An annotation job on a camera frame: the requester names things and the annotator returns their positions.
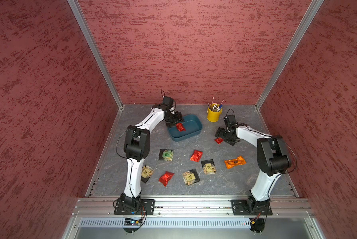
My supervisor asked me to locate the aluminium corner profile right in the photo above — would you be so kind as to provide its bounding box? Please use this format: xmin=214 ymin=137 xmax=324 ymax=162
xmin=255 ymin=0 xmax=324 ymax=111

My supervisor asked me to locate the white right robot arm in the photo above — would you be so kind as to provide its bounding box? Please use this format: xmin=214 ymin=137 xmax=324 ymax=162
xmin=215 ymin=115 xmax=292 ymax=202

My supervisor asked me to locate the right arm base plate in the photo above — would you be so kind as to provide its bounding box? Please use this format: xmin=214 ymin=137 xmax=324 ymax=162
xmin=231 ymin=197 xmax=273 ymax=216

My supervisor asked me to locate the aluminium corner profile left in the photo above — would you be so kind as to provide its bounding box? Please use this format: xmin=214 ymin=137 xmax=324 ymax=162
xmin=68 ymin=0 xmax=124 ymax=110

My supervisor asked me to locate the aluminium corner profile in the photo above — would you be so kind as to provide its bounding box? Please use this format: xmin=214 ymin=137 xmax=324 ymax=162
xmin=255 ymin=0 xmax=324 ymax=111
xmin=68 ymin=0 xmax=124 ymax=110

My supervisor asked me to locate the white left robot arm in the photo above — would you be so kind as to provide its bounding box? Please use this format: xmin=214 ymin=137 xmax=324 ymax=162
xmin=124 ymin=102 xmax=183 ymax=199

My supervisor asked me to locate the teal plastic storage box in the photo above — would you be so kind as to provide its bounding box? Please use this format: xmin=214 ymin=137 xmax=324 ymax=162
xmin=168 ymin=114 xmax=202 ymax=142

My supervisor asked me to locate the clear tea bag green label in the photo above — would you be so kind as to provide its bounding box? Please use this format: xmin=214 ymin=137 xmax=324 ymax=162
xmin=159 ymin=149 xmax=174 ymax=161

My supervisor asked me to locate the clear tea bag edge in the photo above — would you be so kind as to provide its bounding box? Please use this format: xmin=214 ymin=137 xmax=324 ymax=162
xmin=141 ymin=165 xmax=154 ymax=183

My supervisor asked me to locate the yellow metal pencil bucket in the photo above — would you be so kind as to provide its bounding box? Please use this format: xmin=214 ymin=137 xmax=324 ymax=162
xmin=207 ymin=103 xmax=222 ymax=122

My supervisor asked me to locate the aluminium front rail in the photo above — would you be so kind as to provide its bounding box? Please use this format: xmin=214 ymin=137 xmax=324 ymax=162
xmin=72 ymin=196 xmax=316 ymax=218

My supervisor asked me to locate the red foil tea bag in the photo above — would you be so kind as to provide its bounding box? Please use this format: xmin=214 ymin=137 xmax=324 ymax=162
xmin=159 ymin=171 xmax=174 ymax=187
xmin=190 ymin=150 xmax=203 ymax=162
xmin=214 ymin=137 xmax=224 ymax=144
xmin=176 ymin=122 xmax=186 ymax=132

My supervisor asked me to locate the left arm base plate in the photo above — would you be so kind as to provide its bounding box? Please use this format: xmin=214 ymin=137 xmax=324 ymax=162
xmin=113 ymin=199 xmax=155 ymax=216

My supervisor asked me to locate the orange foil tea bag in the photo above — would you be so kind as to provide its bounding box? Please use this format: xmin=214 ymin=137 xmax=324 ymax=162
xmin=224 ymin=156 xmax=246 ymax=169

